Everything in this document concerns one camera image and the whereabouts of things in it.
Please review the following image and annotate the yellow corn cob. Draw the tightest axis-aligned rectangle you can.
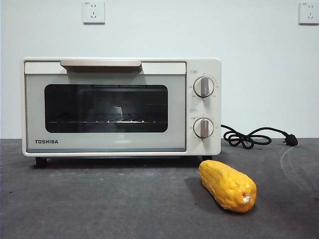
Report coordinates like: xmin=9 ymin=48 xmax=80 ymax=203
xmin=198 ymin=160 xmax=258 ymax=213

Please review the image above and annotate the cream oven knob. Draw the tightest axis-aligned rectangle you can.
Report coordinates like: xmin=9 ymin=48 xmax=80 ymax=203
xmin=193 ymin=118 xmax=215 ymax=139
xmin=193 ymin=76 xmax=215 ymax=98

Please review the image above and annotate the glass oven door with handle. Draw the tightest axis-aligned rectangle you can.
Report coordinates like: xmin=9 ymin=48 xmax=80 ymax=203
xmin=24 ymin=59 xmax=187 ymax=153

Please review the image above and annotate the white wall socket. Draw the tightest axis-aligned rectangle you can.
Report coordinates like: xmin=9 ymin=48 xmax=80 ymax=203
xmin=83 ymin=0 xmax=106 ymax=25
xmin=299 ymin=1 xmax=319 ymax=25

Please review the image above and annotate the metal wire oven rack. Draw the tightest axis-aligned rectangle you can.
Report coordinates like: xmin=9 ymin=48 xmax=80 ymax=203
xmin=46 ymin=113 xmax=168 ymax=124

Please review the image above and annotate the cream Toshiba toaster oven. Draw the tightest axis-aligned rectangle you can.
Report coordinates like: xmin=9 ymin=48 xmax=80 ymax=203
xmin=20 ymin=57 xmax=222 ymax=169

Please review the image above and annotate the black power cable with plug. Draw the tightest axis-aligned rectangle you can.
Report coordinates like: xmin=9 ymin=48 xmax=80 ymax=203
xmin=221 ymin=124 xmax=299 ymax=150

